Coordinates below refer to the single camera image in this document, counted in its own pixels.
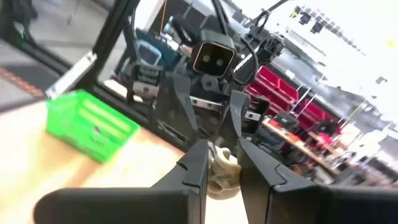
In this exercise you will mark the red storage bin shelf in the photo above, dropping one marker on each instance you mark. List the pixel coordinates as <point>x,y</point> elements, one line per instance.
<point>273,84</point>

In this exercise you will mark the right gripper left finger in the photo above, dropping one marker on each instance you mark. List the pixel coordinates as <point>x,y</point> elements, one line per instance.
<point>140,205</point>

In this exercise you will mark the silver aluminium post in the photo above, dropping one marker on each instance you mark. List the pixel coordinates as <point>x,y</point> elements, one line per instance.
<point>71,74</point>

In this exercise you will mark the green plastic basket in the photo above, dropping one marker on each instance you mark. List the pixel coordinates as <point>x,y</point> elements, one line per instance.
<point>87,130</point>

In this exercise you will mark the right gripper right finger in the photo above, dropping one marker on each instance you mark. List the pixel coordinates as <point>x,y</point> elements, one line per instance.
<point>311,205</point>

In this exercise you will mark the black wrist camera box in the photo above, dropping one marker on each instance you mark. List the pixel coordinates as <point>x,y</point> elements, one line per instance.
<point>214,57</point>

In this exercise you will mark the wooden workbench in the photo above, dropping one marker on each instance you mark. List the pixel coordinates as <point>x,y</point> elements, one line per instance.
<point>298,146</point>

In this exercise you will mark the pale green toy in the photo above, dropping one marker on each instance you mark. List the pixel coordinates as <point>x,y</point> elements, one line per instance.
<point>224,174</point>

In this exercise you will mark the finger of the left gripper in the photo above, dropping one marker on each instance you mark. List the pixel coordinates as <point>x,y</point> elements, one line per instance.
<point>185,99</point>
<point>240,105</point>

